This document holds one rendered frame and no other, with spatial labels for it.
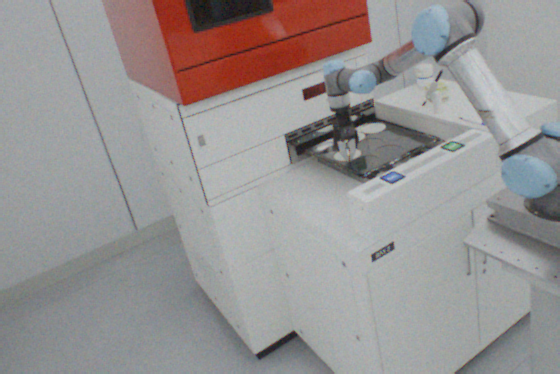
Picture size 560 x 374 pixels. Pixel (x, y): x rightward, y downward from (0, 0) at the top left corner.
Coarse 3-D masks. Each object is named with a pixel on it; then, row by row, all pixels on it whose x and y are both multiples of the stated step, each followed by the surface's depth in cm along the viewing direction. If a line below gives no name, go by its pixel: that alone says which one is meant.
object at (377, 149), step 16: (400, 128) 198; (320, 144) 198; (368, 144) 190; (384, 144) 187; (400, 144) 185; (416, 144) 183; (336, 160) 182; (352, 160) 180; (368, 160) 177; (384, 160) 175
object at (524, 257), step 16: (480, 224) 145; (496, 224) 143; (464, 240) 139; (480, 240) 138; (496, 240) 137; (512, 240) 136; (528, 240) 134; (496, 256) 131; (512, 256) 130; (528, 256) 129; (544, 256) 128; (512, 272) 129; (528, 272) 124; (544, 272) 122; (544, 288) 122
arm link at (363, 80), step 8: (368, 64) 164; (344, 72) 160; (352, 72) 158; (360, 72) 156; (368, 72) 156; (376, 72) 161; (344, 80) 159; (352, 80) 157; (360, 80) 155; (368, 80) 156; (376, 80) 161; (344, 88) 161; (352, 88) 158; (360, 88) 156; (368, 88) 157
